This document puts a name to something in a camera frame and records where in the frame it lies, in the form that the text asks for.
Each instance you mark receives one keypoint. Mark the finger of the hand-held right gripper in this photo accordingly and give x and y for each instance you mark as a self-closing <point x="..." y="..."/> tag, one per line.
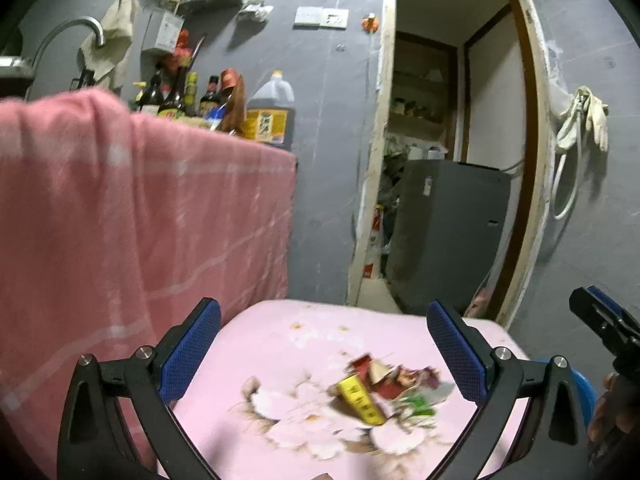
<point x="607" y="302"/>
<point x="597" y="322"/>

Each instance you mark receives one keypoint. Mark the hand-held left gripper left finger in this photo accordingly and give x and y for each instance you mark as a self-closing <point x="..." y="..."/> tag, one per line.
<point x="192" y="345"/>

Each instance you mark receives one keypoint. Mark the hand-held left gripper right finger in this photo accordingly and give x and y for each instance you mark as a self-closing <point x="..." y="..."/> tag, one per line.
<point x="457" y="350"/>

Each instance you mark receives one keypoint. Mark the green wrapper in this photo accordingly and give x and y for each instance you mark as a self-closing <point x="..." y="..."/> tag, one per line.
<point x="417" y="405"/>

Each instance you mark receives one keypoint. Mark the red wrapper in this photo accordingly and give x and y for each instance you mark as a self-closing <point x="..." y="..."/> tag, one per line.
<point x="395" y="380"/>

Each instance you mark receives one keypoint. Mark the yellow packet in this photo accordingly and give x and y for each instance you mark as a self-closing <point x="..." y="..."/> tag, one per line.
<point x="361" y="400"/>

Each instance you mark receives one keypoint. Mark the person's right hand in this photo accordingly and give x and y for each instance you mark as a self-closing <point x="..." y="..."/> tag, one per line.
<point x="607" y="412"/>

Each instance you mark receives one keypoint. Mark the pink floor item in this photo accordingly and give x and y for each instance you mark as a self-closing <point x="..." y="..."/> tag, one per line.
<point x="478" y="304"/>

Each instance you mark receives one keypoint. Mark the pink floral table cover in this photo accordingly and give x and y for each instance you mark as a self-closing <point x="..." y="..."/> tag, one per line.
<point x="300" y="340"/>

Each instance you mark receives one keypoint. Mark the grey washing machine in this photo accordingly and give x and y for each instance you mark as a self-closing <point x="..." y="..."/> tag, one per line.
<point x="445" y="235"/>

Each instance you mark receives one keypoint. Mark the pink checked towel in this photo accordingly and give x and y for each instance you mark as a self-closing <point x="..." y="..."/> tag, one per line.
<point x="125" y="235"/>

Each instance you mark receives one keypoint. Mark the red white sack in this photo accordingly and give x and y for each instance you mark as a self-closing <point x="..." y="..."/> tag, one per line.
<point x="374" y="245"/>

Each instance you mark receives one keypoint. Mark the pale rubber gloves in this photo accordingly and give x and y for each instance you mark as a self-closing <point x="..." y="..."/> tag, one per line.
<point x="582" y="115"/>

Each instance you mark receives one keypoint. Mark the large oil jug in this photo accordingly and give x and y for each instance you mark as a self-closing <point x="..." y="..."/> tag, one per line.
<point x="270" y="115"/>

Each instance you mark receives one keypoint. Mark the dark sauce bottle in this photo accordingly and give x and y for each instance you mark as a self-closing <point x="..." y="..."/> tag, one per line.
<point x="172" y="100"/>
<point x="150" y="97"/>

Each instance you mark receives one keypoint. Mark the dark bottle blue label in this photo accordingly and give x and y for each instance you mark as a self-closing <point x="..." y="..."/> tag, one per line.
<point x="210" y="97"/>

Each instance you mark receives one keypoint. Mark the yellow green bottle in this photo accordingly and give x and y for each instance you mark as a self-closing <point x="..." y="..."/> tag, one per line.
<point x="190" y="95"/>

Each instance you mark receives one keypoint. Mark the back room shelf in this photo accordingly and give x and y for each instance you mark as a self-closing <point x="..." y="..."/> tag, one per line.
<point x="420" y="90"/>

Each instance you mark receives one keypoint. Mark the red hanging bundle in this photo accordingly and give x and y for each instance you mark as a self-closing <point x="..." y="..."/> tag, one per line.
<point x="181" y="52"/>

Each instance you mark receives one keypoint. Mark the beige hanging cloth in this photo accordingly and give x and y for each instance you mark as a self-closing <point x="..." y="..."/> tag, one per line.
<point x="117" y="30"/>

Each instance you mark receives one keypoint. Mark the steel sink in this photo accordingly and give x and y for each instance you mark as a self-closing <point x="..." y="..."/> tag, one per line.
<point x="12" y="62"/>

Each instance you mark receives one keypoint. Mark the white crumpled plastic bag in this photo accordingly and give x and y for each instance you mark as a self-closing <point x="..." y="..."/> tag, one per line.
<point x="256" y="9"/>

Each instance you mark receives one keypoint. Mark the steel faucet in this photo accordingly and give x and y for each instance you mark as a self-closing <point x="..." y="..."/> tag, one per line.
<point x="60" y="27"/>

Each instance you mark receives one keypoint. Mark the wooden door frame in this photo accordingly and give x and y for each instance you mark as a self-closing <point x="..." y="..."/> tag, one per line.
<point x="535" y="160"/>

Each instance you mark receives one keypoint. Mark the grey wall box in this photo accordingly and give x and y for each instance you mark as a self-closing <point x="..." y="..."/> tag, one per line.
<point x="162" y="30"/>

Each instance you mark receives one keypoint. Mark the orange wall hook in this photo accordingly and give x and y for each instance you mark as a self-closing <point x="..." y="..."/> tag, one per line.
<point x="370" y="22"/>

